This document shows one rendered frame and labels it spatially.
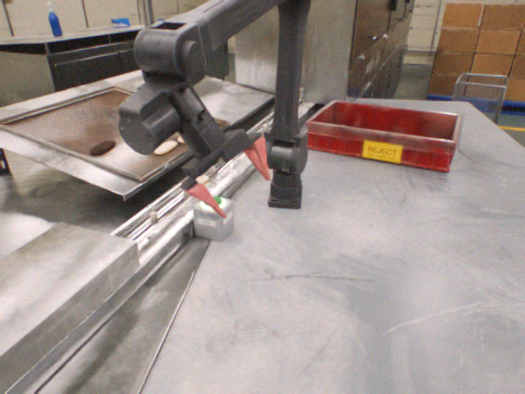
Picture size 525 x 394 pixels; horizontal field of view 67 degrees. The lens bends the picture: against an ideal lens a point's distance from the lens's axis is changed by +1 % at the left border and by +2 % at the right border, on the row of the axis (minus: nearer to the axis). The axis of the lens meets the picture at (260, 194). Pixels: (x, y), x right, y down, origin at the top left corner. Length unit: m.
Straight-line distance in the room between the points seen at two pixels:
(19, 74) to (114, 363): 2.61
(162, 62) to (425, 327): 0.58
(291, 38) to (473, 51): 4.56
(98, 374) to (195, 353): 0.14
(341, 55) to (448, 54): 3.68
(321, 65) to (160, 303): 1.30
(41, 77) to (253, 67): 1.55
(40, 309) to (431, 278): 0.68
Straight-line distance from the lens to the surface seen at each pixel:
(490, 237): 1.04
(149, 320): 0.73
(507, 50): 5.41
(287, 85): 0.92
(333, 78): 1.78
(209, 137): 0.58
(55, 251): 0.77
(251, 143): 0.60
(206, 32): 0.59
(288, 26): 0.92
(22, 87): 3.14
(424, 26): 8.04
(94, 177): 1.06
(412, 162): 1.32
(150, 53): 0.56
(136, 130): 0.53
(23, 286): 0.71
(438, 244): 0.96
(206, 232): 0.89
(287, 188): 1.00
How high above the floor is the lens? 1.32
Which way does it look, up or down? 28 degrees down
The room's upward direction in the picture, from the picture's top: straight up
